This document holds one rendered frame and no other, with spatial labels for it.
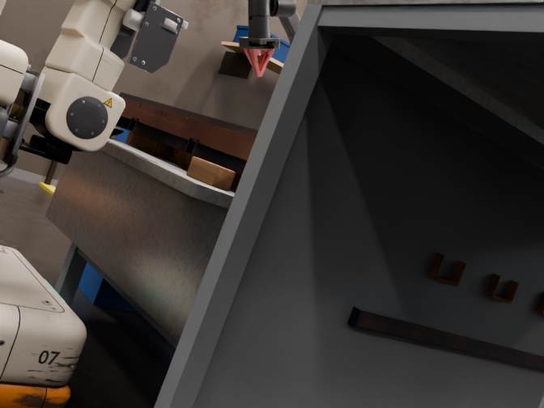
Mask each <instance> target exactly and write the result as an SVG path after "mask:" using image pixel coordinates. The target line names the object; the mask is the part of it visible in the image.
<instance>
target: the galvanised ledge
mask: <svg viewBox="0 0 544 408"><path fill-rule="evenodd" d="M108 141H109V142H108ZM108 141H107V142H106V144H105V145H104V147H103V148H101V149H100V150H101V151H103V152H105V153H107V154H109V155H111V156H113V157H115V158H117V159H119V160H121V161H123V162H125V163H126V164H128V165H130V166H132V167H134V168H137V169H138V170H140V171H142V172H145V173H146V174H148V175H150V176H153V177H154V178H155V179H157V180H159V181H162V182H163V183H165V184H167V185H170V186H172V187H173V188H175V189H178V190H180V191H181V192H183V193H185V194H187V195H189V196H190V197H192V198H196V199H200V200H203V201H205V202H209V203H212V204H215V205H217V206H221V207H224V208H227V209H229V208H230V205H231V203H232V199H233V197H234V195H235V193H233V192H231V191H225V190H222V189H218V188H215V187H213V186H210V185H208V184H205V183H203V182H201V181H198V180H196V179H193V178H192V177H190V176H187V175H186V173H187V172H186V171H185V170H182V169H180V168H178V167H175V166H173V165H171V164H169V163H166V162H164V161H163V160H161V159H157V158H155V157H154V156H152V155H148V154H147V153H145V152H142V151H140V150H138V149H135V148H133V147H131V146H129V145H126V144H124V143H123V142H119V141H117V140H116V139H114V138H108ZM110 142H114V143H116V144H117V145H120V146H122V147H124V148H126V149H128V150H131V151H133V152H135V153H137V154H140V155H142V156H144V157H146V158H148V159H151V160H153V161H155V162H156V163H155V162H152V161H150V160H147V159H144V158H143V157H141V156H139V155H135V154H134V153H132V152H130V151H127V150H125V149H123V148H121V147H119V146H116V145H114V144H112V143H110Z"/></svg>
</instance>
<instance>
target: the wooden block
mask: <svg viewBox="0 0 544 408"><path fill-rule="evenodd" d="M235 174H236V173H235V172H233V171H232V170H229V169H226V168H223V167H221V166H219V165H217V164H213V163H211V162H208V161H206V160H204V159H200V158H198V157H195V156H193V158H192V160H191V163H190V165H189V169H188V171H187V173H186V175H187V176H190V177H192V178H193V179H196V180H198V181H201V182H203V183H205V184H208V185H210V186H213V187H215V188H218V189H222V190H225V191H229V189H230V187H231V185H232V181H233V179H234V176H235Z"/></svg>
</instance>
